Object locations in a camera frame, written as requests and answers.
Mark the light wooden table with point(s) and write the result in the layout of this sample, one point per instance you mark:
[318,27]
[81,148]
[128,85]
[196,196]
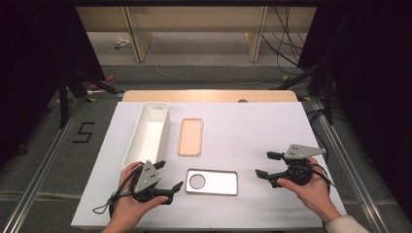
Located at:
[210,95]

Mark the black metal stand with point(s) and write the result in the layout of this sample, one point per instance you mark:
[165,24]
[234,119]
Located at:
[63,103]
[328,97]

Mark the white table board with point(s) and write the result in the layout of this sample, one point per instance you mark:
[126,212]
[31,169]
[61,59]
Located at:
[252,136]

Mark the beige phone case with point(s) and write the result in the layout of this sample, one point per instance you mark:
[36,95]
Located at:
[190,137]

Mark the metal floor rail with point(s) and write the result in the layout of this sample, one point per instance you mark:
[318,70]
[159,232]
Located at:
[358,181]
[38,176]

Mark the black curtain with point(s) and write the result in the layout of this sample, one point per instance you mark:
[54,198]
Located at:
[372,64]
[32,48]

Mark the person's right hand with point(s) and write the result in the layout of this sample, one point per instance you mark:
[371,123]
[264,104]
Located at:
[315,194]

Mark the light wooden shelf unit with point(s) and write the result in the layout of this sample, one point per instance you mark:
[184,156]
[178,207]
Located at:
[194,19]

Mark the pink object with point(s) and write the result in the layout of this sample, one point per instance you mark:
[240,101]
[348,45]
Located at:
[110,79]

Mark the person's left hand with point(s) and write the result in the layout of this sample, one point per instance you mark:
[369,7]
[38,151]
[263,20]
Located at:
[126,210]

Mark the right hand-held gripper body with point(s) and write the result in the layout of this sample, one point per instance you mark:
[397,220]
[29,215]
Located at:
[299,151]

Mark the crumpled white paper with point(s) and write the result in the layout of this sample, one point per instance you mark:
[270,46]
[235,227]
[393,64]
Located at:
[121,41]

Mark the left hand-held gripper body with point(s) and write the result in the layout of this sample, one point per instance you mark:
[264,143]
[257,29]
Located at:
[147,176]

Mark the yellow tape piece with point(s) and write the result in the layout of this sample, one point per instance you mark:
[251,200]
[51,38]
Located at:
[91,99]
[285,78]

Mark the white plastic box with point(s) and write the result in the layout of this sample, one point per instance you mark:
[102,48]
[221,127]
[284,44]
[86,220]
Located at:
[147,136]

